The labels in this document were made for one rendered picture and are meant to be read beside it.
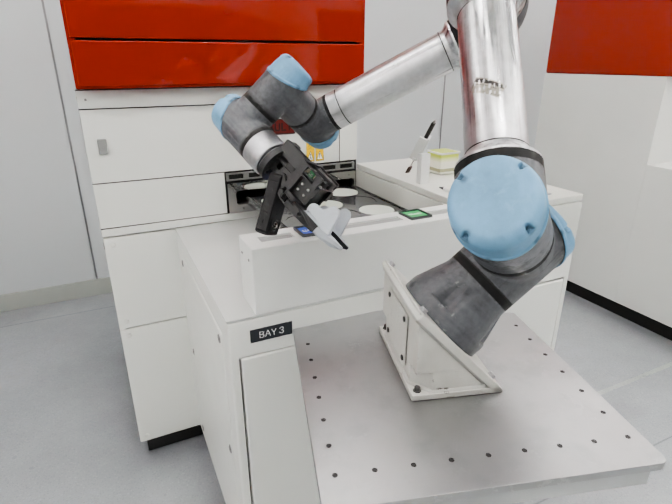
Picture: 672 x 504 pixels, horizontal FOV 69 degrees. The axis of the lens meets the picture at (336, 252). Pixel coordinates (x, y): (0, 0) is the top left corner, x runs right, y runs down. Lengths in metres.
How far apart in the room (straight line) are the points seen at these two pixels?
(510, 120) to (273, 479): 0.93
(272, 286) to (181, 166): 0.64
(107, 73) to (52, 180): 1.66
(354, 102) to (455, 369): 0.53
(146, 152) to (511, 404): 1.14
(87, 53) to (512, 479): 1.26
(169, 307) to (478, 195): 1.21
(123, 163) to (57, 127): 1.50
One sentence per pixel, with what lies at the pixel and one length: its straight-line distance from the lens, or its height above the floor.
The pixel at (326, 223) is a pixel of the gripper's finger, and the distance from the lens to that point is 0.83.
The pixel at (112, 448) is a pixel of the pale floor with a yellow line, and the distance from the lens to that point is 2.04.
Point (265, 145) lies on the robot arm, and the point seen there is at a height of 1.15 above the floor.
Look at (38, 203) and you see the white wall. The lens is 3.05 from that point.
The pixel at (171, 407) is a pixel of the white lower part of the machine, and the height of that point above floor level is 0.19.
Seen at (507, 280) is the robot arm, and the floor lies 1.00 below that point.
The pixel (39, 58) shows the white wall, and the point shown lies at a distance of 2.96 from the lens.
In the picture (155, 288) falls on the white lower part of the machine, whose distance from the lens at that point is 1.61.
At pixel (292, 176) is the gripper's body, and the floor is 1.11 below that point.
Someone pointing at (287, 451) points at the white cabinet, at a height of 0.45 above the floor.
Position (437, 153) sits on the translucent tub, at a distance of 1.53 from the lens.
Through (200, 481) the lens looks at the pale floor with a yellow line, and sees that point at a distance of 1.83.
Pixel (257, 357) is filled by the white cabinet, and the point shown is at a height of 0.72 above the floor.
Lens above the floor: 1.29
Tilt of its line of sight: 22 degrees down
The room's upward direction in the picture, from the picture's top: straight up
